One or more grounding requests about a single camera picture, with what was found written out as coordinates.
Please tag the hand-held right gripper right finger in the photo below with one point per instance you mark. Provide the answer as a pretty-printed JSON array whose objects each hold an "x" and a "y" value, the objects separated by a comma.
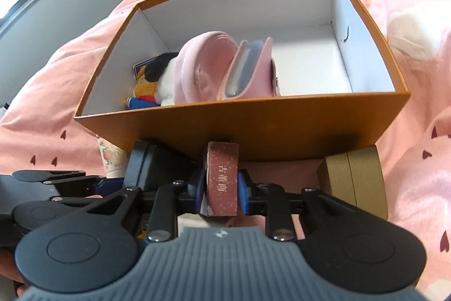
[{"x": 243, "y": 191}]

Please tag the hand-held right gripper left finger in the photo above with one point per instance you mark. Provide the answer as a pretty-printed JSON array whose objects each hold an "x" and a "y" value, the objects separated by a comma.
[{"x": 199, "y": 188}]

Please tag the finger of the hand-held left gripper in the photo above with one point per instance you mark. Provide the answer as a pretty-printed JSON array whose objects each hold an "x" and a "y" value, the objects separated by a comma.
[
  {"x": 111, "y": 183},
  {"x": 141, "y": 163}
]

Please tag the pink glitter box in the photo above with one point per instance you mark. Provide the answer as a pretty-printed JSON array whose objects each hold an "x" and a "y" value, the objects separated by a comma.
[{"x": 222, "y": 177}]

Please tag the orange cardboard box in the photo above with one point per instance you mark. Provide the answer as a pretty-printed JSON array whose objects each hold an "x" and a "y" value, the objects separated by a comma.
[{"x": 282, "y": 131}]

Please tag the white black orange plush toy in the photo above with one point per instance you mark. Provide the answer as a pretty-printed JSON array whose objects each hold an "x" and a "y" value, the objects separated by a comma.
[{"x": 165, "y": 82}]

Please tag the dark blue card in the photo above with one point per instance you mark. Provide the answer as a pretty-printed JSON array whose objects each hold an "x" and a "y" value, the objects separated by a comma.
[{"x": 141, "y": 68}]

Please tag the pink fuzzy pouch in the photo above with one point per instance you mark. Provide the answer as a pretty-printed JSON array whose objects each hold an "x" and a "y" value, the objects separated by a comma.
[{"x": 201, "y": 68}]

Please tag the small kraft cardboard box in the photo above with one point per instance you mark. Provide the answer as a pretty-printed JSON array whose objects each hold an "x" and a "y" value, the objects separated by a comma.
[{"x": 356, "y": 177}]

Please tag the white floral cup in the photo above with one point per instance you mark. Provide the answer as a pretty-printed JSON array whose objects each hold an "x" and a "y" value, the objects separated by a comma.
[{"x": 111, "y": 160}]

